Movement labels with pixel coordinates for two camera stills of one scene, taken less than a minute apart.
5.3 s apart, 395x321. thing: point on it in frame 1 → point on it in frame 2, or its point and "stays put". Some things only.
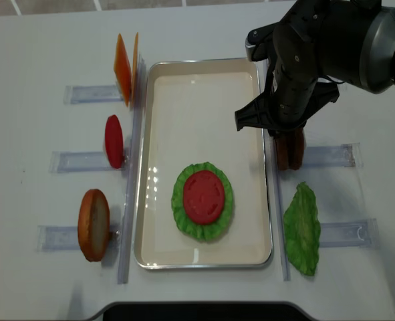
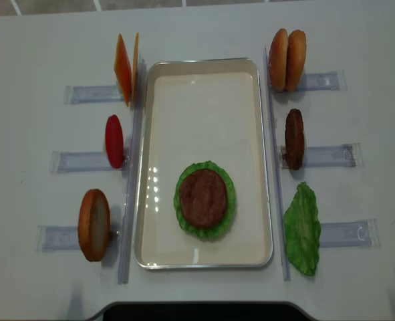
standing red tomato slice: [114, 141] stays put
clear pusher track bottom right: [363, 234] stays put
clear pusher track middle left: [76, 162] stays put
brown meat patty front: [284, 145] → [203, 197]
